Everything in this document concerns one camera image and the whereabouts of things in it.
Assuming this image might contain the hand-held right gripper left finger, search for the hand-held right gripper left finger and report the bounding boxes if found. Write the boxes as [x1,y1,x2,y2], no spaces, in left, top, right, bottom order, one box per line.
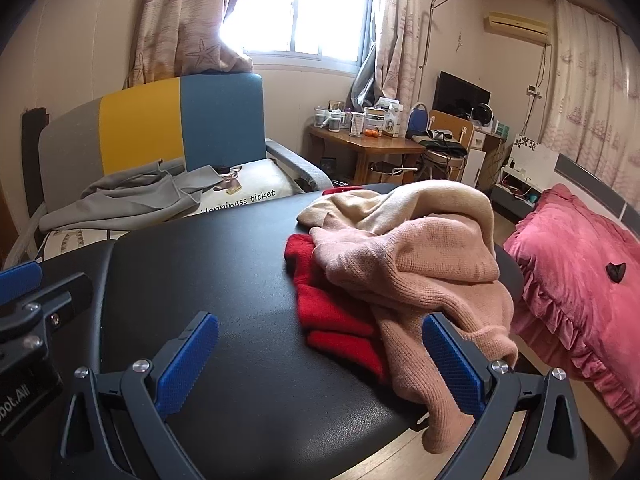
[52,310,221,480]

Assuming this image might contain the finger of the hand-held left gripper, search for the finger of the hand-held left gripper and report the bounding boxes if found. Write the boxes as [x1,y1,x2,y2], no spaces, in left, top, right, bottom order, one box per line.
[0,272,94,362]
[0,261,44,306]

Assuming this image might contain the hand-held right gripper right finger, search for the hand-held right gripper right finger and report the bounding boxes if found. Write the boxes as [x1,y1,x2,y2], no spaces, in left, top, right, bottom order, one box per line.
[421,311,591,480]

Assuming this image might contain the pink knit sweater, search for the pink knit sweater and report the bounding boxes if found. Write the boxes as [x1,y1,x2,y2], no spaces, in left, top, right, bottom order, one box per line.
[310,212,521,456]

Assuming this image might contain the red sweater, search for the red sweater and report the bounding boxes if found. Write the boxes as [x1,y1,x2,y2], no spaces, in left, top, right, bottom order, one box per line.
[284,185,391,383]

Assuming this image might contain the cream knit sweater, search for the cream knit sweater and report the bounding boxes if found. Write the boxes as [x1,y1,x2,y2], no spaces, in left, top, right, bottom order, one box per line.
[296,180,496,281]

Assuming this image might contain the black upright panel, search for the black upright panel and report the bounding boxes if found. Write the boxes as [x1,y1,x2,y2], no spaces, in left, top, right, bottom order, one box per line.
[21,107,50,241]

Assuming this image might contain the grey garment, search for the grey garment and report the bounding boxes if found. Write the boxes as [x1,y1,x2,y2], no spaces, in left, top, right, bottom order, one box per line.
[40,159,236,233]

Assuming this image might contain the pink ruffled blanket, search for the pink ruffled blanket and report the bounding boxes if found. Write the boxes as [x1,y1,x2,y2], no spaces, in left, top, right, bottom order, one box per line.
[502,183,640,436]

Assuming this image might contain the printed white cushion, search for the printed white cushion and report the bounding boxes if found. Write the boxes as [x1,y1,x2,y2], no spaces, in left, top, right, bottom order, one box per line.
[37,160,306,261]

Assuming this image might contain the white drawer cabinet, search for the white drawer cabinet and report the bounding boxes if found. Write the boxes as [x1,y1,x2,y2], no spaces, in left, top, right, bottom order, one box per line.
[462,125,501,191]

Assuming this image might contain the white leaf-print cabinet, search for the white leaf-print cabinet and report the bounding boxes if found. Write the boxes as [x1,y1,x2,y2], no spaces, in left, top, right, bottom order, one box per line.
[492,135,561,221]

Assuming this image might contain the black bag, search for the black bag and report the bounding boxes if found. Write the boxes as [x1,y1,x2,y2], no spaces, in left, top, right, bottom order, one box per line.
[417,130,468,157]

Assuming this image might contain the grey headboard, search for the grey headboard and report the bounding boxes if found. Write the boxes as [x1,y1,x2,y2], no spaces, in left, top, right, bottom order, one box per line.
[555,152,640,241]

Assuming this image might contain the grey yellow blue armchair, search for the grey yellow blue armchair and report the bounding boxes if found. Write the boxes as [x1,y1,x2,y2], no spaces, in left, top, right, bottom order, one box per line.
[37,72,331,261]

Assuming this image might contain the wooden desk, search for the wooden desk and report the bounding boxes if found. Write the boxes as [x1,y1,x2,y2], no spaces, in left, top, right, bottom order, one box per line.
[307,125,426,186]

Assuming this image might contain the wooden chair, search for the wooden chair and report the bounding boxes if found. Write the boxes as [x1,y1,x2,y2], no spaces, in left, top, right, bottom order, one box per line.
[427,109,473,181]

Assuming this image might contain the white carton box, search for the white carton box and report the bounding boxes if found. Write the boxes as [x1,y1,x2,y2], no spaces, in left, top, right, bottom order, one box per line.
[377,97,403,138]

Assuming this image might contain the black monitor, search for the black monitor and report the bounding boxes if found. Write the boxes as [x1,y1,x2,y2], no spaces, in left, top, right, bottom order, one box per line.
[432,71,492,121]

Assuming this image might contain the ship print curtain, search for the ship print curtain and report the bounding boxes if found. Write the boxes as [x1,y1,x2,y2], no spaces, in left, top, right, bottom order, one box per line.
[542,0,640,206]

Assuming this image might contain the grey curtain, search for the grey curtain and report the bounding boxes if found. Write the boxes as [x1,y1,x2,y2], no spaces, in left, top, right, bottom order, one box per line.
[347,42,379,111]

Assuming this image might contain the starfish print curtain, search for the starfish print curtain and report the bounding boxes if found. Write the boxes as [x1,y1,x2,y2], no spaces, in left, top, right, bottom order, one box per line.
[125,0,253,88]

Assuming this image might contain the metal pole stand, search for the metal pole stand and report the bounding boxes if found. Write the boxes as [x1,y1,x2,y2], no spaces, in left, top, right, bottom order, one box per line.
[417,0,463,106]

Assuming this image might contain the patterned beige curtain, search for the patterned beige curtain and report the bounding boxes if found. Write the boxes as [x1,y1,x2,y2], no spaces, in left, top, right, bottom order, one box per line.
[372,0,426,111]

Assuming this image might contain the window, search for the window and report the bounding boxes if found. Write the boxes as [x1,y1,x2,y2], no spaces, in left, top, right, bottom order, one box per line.
[222,0,376,63]

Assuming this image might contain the wall air conditioner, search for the wall air conditioner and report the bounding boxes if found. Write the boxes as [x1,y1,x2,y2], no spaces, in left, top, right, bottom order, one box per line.
[482,10,551,46]

